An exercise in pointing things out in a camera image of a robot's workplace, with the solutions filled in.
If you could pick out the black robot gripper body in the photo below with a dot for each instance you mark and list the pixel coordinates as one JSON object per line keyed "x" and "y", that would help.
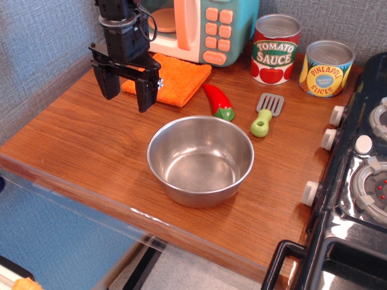
{"x": 125, "y": 50}

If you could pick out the stainless steel bowl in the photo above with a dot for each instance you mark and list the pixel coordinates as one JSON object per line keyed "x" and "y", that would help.
{"x": 200, "y": 161}

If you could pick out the white stove knob bottom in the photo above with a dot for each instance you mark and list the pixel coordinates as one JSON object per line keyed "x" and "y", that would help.
{"x": 309, "y": 193}

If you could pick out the toy spatula green handle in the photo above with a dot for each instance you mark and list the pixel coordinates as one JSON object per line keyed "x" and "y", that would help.
{"x": 269, "y": 106}

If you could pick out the toy microwave teal and peach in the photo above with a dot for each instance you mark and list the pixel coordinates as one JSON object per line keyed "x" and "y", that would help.
{"x": 208, "y": 32}

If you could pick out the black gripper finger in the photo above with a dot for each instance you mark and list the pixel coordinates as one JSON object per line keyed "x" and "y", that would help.
{"x": 146, "y": 92}
{"x": 109, "y": 83}

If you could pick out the orange fuzzy object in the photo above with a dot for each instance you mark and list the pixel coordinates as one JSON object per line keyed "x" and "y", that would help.
{"x": 26, "y": 284}

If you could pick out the orange towel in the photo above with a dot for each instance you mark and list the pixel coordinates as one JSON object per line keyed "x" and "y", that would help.
{"x": 181, "y": 79}

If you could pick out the white stove knob middle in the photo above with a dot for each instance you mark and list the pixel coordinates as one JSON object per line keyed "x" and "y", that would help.
{"x": 328, "y": 139}

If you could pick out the white stove knob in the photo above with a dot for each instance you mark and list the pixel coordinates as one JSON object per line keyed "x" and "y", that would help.
{"x": 328, "y": 139}
{"x": 336, "y": 115}
{"x": 309, "y": 193}

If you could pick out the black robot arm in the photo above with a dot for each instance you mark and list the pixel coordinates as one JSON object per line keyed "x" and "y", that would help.
{"x": 116, "y": 10}

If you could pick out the pineapple slices can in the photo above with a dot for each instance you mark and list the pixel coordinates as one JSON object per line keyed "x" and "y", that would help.
{"x": 326, "y": 67}

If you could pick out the white stove knob top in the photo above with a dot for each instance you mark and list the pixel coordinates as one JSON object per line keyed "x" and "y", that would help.
{"x": 336, "y": 115}

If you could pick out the black oven door handle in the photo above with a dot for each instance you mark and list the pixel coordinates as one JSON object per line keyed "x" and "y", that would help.
{"x": 284, "y": 249}

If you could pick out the red toy chili pepper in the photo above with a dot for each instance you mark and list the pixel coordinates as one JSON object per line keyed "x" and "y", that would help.
{"x": 220, "y": 103}

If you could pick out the black toy stove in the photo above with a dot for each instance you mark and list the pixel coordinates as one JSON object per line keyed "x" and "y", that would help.
{"x": 346, "y": 234}

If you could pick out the tomato sauce can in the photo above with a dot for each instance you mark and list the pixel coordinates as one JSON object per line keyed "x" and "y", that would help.
{"x": 275, "y": 44}

